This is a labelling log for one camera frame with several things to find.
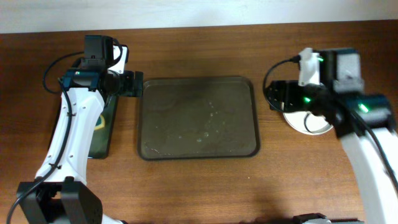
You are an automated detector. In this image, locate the white plate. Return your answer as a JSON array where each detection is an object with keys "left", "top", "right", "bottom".
[{"left": 283, "top": 111, "right": 333, "bottom": 136}]

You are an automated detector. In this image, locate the green and yellow sponge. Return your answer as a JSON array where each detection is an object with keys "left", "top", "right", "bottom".
[{"left": 94, "top": 114, "right": 105, "bottom": 131}]

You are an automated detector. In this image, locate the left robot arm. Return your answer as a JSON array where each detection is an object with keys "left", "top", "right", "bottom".
[{"left": 6, "top": 40, "right": 143, "bottom": 223}]

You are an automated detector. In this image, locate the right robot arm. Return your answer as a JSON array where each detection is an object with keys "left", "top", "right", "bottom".
[{"left": 262, "top": 48, "right": 397, "bottom": 223}]

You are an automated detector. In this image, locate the black rectangular water tray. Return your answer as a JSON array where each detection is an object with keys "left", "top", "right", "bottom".
[{"left": 49, "top": 88, "right": 118, "bottom": 160}]

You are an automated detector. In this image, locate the brown serving tray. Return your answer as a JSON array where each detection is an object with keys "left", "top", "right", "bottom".
[{"left": 137, "top": 77, "right": 261, "bottom": 161}]

